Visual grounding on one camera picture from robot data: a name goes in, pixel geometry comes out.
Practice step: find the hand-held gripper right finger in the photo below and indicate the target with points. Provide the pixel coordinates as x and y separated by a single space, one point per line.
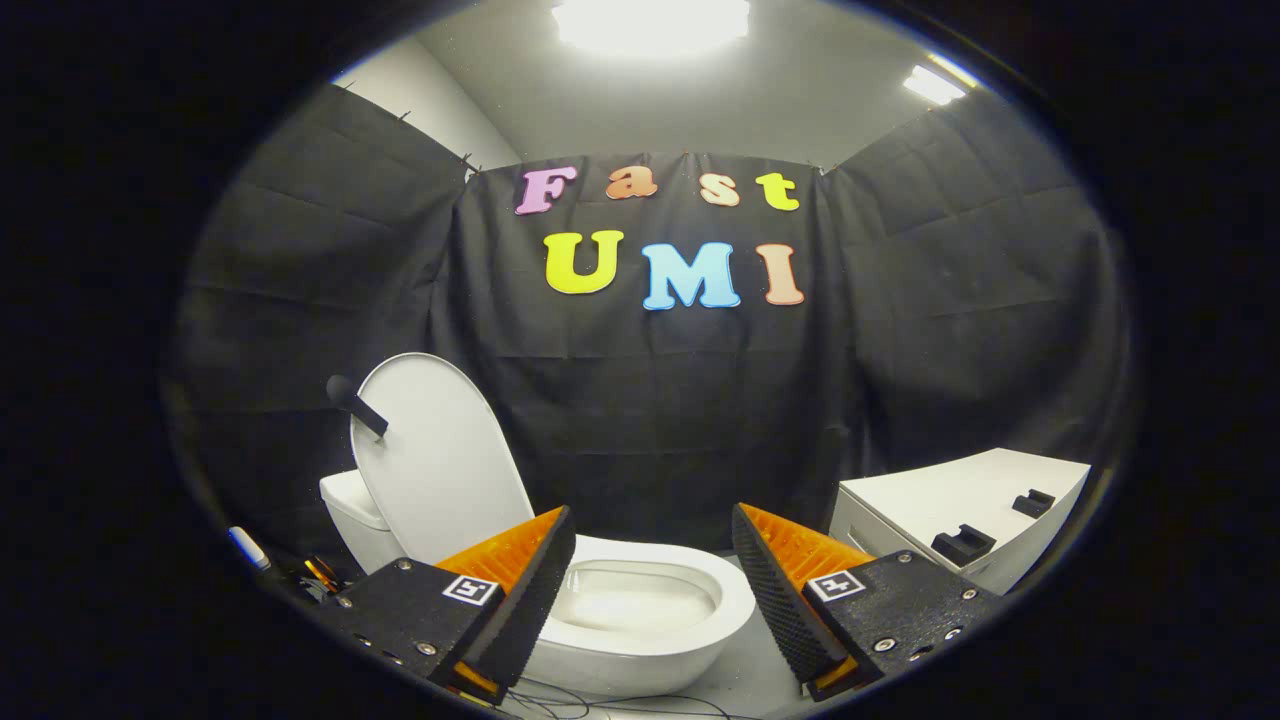
775 600

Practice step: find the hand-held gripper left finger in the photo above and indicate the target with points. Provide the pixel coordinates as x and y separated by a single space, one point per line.
530 600

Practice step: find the white toilet bowl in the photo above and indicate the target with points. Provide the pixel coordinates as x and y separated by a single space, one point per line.
640 672

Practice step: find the white toilet tank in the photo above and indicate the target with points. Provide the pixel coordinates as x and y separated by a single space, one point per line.
350 510

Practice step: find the white drawer cabinet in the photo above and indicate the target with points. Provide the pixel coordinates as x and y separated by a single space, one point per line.
930 495

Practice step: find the black holder block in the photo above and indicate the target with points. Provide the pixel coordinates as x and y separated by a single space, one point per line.
1033 503
962 546

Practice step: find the black backdrop cloth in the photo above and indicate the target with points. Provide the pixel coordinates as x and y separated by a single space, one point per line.
650 420

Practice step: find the small white device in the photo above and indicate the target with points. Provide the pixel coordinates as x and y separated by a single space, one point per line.
247 546

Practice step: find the small ceiling light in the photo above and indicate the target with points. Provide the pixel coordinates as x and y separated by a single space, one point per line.
934 84

